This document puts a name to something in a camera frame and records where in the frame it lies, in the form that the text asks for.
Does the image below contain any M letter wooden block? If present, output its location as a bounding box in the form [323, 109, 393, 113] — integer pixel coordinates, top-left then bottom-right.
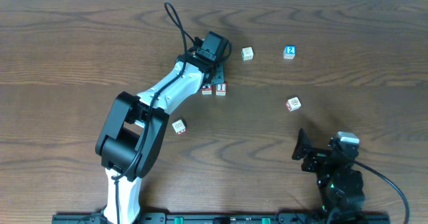
[286, 97, 302, 112]

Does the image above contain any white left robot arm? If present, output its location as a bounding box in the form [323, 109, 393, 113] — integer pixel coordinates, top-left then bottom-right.
[95, 31, 231, 223]

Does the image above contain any red-sided plain wooden block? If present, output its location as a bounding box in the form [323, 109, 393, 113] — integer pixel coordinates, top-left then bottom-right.
[172, 119, 187, 134]

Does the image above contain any red I letter block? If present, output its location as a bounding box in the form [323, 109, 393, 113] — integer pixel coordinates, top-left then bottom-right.
[215, 83, 227, 96]

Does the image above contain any red A letter block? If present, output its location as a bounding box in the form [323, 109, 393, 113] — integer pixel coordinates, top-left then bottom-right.
[201, 85, 213, 95]

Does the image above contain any blue 2 number block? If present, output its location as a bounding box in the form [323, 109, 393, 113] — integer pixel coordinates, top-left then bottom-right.
[283, 45, 296, 60]

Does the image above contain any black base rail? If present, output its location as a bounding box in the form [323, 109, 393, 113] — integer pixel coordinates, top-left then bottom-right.
[51, 211, 391, 224]

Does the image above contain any green R letter block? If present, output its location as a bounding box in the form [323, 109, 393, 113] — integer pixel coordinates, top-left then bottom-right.
[241, 47, 254, 61]

